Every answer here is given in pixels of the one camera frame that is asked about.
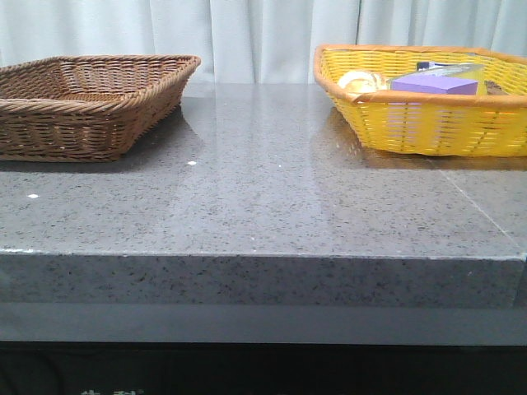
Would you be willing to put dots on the yellow-green tape roll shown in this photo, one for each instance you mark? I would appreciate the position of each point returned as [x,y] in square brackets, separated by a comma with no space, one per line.
[461,70]

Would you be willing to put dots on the croissant bread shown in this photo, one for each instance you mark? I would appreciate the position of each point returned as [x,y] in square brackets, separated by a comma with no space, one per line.
[356,81]

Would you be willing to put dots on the white curtain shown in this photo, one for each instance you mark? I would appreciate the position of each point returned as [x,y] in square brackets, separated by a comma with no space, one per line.
[252,41]

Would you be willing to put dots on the purple foam cube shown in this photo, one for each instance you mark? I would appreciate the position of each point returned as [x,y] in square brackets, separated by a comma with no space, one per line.
[431,84]

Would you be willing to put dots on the brown wicker basket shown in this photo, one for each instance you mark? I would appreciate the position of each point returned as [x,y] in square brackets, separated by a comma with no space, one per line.
[87,108]

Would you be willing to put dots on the dark jar with label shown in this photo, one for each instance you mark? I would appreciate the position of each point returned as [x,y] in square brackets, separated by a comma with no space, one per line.
[422,66]

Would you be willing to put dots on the yellow woven basket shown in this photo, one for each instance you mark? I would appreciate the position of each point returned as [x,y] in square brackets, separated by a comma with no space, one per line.
[429,124]

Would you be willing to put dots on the brown toy lion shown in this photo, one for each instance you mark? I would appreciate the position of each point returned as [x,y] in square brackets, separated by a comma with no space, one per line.
[492,88]

